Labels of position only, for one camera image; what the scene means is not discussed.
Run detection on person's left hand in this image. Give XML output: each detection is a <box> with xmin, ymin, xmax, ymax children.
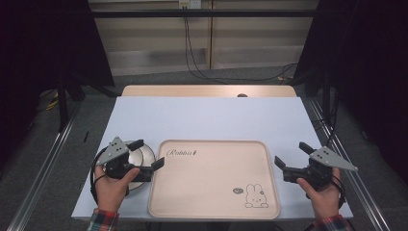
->
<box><xmin>93</xmin><ymin>167</ymin><xmax>141</xmax><ymax>215</ymax></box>

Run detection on black floor cable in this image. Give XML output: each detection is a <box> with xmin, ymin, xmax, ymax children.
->
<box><xmin>315</xmin><ymin>92</ymin><xmax>342</xmax><ymax>149</ymax></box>

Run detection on pale blue table mat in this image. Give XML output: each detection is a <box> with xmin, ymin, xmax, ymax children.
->
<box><xmin>70</xmin><ymin>95</ymin><xmax>354</xmax><ymax>222</ymax></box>

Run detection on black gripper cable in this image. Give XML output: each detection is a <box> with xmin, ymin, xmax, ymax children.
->
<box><xmin>330</xmin><ymin>174</ymin><xmax>347</xmax><ymax>210</ymax></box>
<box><xmin>89</xmin><ymin>147</ymin><xmax>110</xmax><ymax>206</ymax></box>

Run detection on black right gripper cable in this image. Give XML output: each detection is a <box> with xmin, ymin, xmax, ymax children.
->
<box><xmin>330</xmin><ymin>174</ymin><xmax>347</xmax><ymax>210</ymax></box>

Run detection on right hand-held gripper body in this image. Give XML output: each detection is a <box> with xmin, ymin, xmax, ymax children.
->
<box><xmin>282</xmin><ymin>145</ymin><xmax>359</xmax><ymax>191</ymax></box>

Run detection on black curtain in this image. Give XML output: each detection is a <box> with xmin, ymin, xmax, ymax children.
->
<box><xmin>0</xmin><ymin>0</ymin><xmax>115</xmax><ymax>165</ymax></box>
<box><xmin>293</xmin><ymin>0</ymin><xmax>408</xmax><ymax>181</ymax></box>

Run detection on white round plate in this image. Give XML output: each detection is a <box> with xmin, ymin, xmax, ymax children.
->
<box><xmin>123</xmin><ymin>140</ymin><xmax>157</xmax><ymax>192</ymax></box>

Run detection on beige tray with rabbit print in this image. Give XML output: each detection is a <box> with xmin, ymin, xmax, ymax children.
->
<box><xmin>147</xmin><ymin>139</ymin><xmax>281</xmax><ymax>220</ymax></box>

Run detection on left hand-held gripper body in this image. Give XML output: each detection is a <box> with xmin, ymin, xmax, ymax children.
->
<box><xmin>95</xmin><ymin>136</ymin><xmax>154</xmax><ymax>183</ymax></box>

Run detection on black wall cable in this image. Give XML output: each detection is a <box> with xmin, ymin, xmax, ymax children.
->
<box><xmin>182</xmin><ymin>6</ymin><xmax>298</xmax><ymax>83</ymax></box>

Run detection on metal floor rail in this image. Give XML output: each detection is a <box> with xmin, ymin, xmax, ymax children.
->
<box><xmin>307</xmin><ymin>97</ymin><xmax>392</xmax><ymax>231</ymax></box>
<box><xmin>6</xmin><ymin>99</ymin><xmax>85</xmax><ymax>231</ymax></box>

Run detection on black horizontal bar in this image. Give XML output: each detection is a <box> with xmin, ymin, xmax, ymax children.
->
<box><xmin>90</xmin><ymin>9</ymin><xmax>319</xmax><ymax>19</ymax></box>

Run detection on white wall socket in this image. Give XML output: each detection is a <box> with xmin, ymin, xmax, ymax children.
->
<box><xmin>178</xmin><ymin>0</ymin><xmax>202</xmax><ymax>10</ymax></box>

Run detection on person's right hand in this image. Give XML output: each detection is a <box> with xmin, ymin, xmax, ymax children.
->
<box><xmin>295</xmin><ymin>167</ymin><xmax>342</xmax><ymax>220</ymax></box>

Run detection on black metal stand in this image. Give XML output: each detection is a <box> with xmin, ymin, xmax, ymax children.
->
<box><xmin>321</xmin><ymin>70</ymin><xmax>333</xmax><ymax>123</ymax></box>
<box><xmin>55</xmin><ymin>75</ymin><xmax>70</xmax><ymax>133</ymax></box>

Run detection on wooden table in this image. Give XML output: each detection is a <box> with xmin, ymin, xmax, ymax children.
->
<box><xmin>120</xmin><ymin>84</ymin><xmax>297</xmax><ymax>98</ymax></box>

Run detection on yellow floor cable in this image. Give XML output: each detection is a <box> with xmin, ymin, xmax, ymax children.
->
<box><xmin>38</xmin><ymin>90</ymin><xmax>61</xmax><ymax>113</ymax></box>

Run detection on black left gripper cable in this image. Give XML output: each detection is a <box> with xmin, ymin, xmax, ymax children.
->
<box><xmin>89</xmin><ymin>147</ymin><xmax>110</xmax><ymax>206</ymax></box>

